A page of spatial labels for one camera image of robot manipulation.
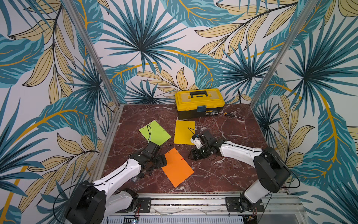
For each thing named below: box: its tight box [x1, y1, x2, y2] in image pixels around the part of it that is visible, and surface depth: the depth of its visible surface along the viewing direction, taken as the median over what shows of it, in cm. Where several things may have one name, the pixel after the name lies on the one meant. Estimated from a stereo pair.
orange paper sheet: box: [161, 147, 195, 188], surface depth 87 cm
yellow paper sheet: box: [173, 119, 196, 145], surface depth 110 cm
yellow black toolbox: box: [174, 88, 226, 120], surface depth 103 cm
